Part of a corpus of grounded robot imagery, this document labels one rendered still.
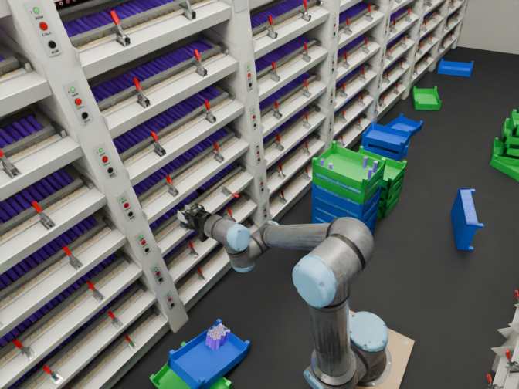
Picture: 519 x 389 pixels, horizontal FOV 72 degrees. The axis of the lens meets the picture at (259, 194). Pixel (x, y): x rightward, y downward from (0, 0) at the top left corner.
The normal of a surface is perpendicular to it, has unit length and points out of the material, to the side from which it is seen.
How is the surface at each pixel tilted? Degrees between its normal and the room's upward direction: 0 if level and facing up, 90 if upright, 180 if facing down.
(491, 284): 0
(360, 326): 2
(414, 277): 0
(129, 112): 21
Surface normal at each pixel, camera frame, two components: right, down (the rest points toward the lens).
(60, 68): 0.77, 0.36
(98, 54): 0.19, -0.57
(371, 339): -0.06, -0.74
